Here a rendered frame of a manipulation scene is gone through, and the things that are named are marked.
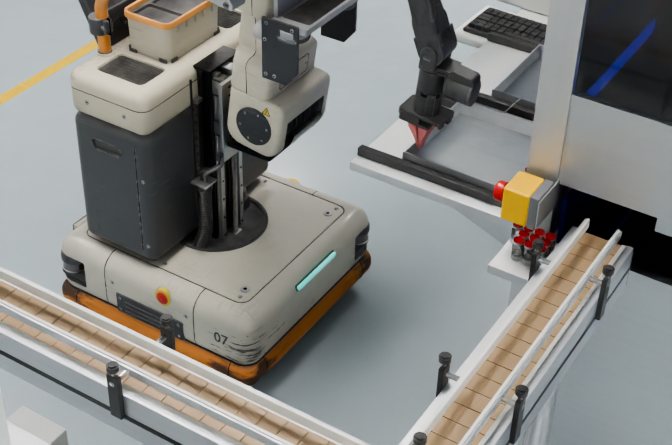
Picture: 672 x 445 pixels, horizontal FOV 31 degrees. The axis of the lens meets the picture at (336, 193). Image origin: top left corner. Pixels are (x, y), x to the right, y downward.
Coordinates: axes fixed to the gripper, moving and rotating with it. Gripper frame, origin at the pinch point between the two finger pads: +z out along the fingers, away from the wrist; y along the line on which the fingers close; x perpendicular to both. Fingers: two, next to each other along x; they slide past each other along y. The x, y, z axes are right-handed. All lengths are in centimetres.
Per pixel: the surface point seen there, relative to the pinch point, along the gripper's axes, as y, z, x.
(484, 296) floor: 1, 91, 63
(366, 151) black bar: -8.5, 1.3, -8.2
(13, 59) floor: -212, 110, 88
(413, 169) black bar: 2.9, 0.5, -8.2
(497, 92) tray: 4.5, -1.0, 27.9
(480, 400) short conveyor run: 46, -7, -64
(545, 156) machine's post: 31.0, -19.0, -12.5
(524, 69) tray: 3.7, 1.7, 45.2
